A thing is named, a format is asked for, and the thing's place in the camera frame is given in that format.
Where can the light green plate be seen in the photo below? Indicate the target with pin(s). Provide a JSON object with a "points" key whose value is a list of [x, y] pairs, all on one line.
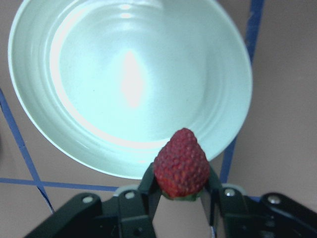
{"points": [[108, 82]]}

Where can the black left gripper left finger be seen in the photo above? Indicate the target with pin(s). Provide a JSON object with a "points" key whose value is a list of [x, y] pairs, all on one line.
{"points": [[150, 191]]}

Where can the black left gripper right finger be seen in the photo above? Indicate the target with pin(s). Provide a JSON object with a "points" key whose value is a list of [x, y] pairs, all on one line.
{"points": [[210, 198]]}

